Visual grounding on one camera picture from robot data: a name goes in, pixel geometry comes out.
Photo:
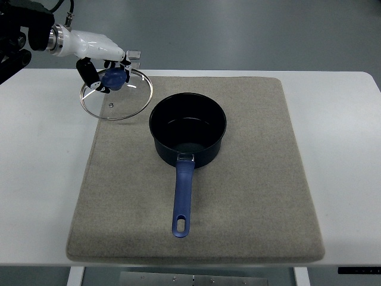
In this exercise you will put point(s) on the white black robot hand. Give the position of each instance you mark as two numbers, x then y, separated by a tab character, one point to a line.
87	46

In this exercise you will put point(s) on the glass lid blue knob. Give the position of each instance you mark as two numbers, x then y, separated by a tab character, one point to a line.
131	99

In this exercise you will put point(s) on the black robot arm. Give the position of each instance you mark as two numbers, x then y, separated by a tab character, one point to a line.
26	22

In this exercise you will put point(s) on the upper metal floor plate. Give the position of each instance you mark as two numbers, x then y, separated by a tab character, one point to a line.
133	54

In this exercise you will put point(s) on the metal floor plate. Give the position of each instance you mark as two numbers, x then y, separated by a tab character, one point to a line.
135	65
133	54

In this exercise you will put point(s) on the lower metal floor plate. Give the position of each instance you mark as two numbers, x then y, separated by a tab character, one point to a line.
135	65

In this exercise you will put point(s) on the white left table leg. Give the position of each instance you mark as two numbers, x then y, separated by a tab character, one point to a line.
75	277

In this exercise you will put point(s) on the white table leg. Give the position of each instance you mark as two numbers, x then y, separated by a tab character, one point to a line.
75	277
301	276

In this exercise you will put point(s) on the metal table crossbar plate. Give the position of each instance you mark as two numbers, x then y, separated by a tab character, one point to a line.
145	278

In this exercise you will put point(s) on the beige fabric mat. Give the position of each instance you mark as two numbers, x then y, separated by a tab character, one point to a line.
251	204

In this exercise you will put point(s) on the white right table leg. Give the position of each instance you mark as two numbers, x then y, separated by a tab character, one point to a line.
301	276

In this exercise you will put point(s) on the black table control panel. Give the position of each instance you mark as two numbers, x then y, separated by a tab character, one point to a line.
354	270

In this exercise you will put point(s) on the dark pot blue handle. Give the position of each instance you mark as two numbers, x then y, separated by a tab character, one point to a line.
187	129

